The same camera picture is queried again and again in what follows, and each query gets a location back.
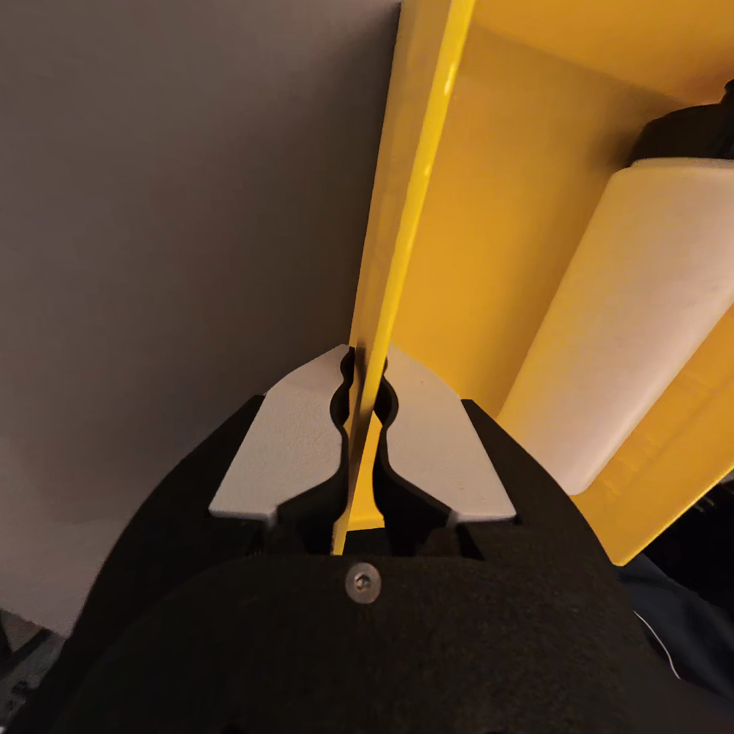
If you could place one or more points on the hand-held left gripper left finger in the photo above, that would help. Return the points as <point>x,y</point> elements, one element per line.
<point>286,447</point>

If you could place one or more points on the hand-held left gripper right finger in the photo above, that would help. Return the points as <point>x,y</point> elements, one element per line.
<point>441,459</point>

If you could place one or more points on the white plastic bottle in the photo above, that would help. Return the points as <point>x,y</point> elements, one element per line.
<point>619,315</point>

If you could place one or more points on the yellow plastic bin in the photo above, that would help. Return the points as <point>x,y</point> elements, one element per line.
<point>487,229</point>

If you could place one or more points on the black bottle lid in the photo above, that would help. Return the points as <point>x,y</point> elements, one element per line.
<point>688,132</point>

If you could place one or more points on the person's dark clothing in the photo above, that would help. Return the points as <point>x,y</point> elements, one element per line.
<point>688,619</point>

